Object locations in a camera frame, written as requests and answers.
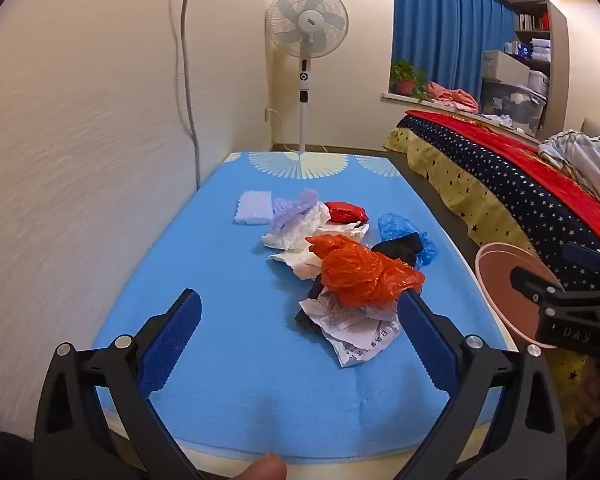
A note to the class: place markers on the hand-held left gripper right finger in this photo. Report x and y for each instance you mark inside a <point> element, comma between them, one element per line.
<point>430,342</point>

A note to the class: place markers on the white cloth on windowsill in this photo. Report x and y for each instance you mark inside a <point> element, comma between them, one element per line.
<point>502,120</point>

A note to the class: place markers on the red snack packet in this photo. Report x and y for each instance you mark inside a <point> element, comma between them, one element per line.
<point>345,211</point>

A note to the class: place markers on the blue curtain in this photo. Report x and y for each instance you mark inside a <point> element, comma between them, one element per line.
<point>440,25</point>

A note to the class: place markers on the person's right hand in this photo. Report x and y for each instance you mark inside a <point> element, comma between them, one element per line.
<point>597,395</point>

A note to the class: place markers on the beige storage box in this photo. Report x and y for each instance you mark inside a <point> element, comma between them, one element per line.
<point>502,66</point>

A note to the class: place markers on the black snack packet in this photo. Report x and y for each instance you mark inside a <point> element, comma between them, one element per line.
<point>307,320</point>

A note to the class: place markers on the wall bookshelf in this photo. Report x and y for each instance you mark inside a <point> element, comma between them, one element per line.
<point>530,30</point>

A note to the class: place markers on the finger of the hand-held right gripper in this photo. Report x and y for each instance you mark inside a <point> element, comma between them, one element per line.
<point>535,285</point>
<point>585,257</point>

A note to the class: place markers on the bed with patterned blankets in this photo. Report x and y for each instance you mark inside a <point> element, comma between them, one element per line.
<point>520,160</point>

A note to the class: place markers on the orange plastic bag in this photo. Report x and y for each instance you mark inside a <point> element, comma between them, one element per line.
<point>360,270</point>

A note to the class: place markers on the pink plastic bin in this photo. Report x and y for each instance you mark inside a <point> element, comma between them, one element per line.
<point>500,285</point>

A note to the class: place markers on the white standing fan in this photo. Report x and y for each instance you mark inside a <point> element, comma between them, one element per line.
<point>307,20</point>

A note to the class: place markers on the pink folded cloth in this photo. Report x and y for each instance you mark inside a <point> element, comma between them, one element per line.
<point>450,95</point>

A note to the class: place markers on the small white storage box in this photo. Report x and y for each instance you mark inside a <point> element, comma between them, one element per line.
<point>538,82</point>

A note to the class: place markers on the person's left hand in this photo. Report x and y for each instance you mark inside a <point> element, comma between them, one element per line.
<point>260,467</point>

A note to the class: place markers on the purple foam sheet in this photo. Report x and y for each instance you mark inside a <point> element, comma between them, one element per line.
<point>290,207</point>

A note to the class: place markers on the plaid light blue quilt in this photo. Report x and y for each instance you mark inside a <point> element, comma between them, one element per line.
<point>585,160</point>

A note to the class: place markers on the star-patterned bed sheet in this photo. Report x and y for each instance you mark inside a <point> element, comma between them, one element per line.
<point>480,185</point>

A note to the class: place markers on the clear plastic storage box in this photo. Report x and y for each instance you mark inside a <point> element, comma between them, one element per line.
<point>510,102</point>

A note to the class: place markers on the printed paper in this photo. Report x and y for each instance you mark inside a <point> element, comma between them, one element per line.
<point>350,327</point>

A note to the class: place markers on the blue plastic shoe cover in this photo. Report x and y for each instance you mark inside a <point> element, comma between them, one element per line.
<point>395,225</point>

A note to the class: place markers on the small white wall socket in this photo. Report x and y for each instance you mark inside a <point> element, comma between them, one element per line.
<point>268,115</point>

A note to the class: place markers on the black cloth piece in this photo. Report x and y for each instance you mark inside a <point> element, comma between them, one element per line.
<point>400,247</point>

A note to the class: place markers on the grey bed headboard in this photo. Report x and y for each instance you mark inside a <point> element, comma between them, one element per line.
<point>592,127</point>

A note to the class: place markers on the white plastic bag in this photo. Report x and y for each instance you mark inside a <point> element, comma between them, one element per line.
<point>300,240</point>

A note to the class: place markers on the potted green plant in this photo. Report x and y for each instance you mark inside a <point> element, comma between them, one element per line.
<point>406,77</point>

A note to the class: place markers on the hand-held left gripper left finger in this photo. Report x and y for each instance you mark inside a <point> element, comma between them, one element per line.
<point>172,345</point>

